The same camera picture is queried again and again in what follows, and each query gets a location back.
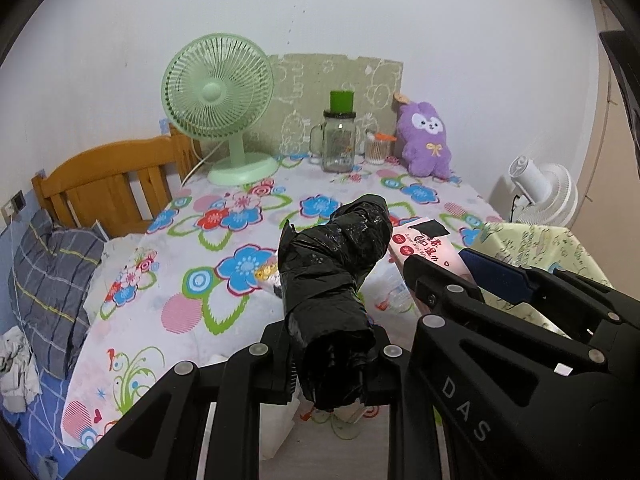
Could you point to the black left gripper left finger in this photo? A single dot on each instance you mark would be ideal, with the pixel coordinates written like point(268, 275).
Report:
point(199, 420)

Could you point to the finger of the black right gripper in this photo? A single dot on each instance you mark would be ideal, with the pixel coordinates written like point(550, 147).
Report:
point(427, 282)
point(509, 283)

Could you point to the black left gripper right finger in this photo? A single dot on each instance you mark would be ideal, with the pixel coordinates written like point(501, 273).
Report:
point(413, 448)

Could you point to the black plastic bag bundle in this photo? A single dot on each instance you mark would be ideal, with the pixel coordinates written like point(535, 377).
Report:
point(321, 271)

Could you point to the yellow cartoon tissue pack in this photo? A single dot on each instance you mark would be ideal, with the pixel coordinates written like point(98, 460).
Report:
point(268, 277)

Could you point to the yellow cartoon storage box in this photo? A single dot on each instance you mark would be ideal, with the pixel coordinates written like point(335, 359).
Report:
point(543, 247)

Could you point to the white standing fan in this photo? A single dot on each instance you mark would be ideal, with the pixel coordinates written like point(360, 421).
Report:
point(548, 194)

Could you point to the floral tablecloth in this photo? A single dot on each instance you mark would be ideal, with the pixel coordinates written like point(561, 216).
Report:
point(188, 290)

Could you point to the purple plush bunny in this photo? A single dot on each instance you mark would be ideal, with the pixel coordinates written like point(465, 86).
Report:
point(423, 137)

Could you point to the toothpick jar orange lid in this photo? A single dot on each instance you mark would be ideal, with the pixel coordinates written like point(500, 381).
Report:
point(378, 147)

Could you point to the blue bed sheet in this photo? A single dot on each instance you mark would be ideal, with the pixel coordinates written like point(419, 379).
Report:
point(40, 427)

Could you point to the glass mason jar mug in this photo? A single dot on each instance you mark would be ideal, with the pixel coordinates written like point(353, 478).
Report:
point(333, 142)

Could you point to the white crumpled cloth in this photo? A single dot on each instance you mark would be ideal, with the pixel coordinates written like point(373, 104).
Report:
point(19, 381)

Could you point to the green cup on jar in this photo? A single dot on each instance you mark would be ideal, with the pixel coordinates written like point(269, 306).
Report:
point(341, 101)

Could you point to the grey plaid pillow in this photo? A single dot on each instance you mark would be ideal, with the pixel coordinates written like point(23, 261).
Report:
point(48, 285)

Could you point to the green cartoon board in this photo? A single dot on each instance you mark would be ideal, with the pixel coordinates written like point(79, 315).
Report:
point(301, 94)

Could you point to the green desk fan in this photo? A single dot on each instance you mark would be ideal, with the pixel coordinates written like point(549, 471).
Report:
point(214, 89)

